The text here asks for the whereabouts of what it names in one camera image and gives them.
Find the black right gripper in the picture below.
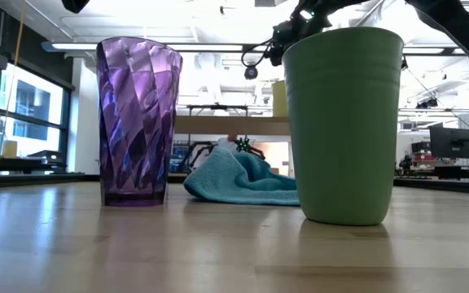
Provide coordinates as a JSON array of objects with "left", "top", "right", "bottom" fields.
[{"left": 269, "top": 7, "right": 329, "bottom": 66}]

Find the yellow mug with handle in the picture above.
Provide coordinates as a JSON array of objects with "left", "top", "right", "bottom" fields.
[{"left": 272, "top": 80, "right": 289, "bottom": 118}]

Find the green plastic cup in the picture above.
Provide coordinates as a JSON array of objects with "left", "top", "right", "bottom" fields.
[{"left": 282, "top": 26, "right": 405, "bottom": 226}]

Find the purple faceted plastic tumbler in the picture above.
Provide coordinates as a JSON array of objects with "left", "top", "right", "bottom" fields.
[{"left": 95, "top": 36, "right": 184, "bottom": 208}]

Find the small wooden shelf table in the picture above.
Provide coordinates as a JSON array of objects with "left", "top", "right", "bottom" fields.
[{"left": 173, "top": 103, "right": 296, "bottom": 180}]

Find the large window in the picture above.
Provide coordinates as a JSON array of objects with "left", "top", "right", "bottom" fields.
[{"left": 0, "top": 60, "right": 71, "bottom": 164}]

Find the person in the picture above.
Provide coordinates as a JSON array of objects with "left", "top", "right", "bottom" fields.
[{"left": 217, "top": 136, "right": 239, "bottom": 155}]

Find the black ceiling spotlight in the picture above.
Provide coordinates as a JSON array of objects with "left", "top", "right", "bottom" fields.
[{"left": 415, "top": 97, "right": 439, "bottom": 110}]

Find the pale yellow box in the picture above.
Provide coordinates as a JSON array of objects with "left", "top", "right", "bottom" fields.
[{"left": 1, "top": 140, "right": 19, "bottom": 159}]

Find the blue microfibre cloth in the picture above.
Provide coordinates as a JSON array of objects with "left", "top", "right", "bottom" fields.
[{"left": 183, "top": 145, "right": 300, "bottom": 207}]

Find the dark background desk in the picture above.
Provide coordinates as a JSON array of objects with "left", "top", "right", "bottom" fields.
[{"left": 0, "top": 156, "right": 68, "bottom": 176}]

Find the black computer monitor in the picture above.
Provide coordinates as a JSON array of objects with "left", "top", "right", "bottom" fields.
[{"left": 428, "top": 125, "right": 469, "bottom": 160}]

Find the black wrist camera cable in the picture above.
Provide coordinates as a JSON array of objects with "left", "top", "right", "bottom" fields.
[{"left": 240, "top": 38, "right": 276, "bottom": 81}]

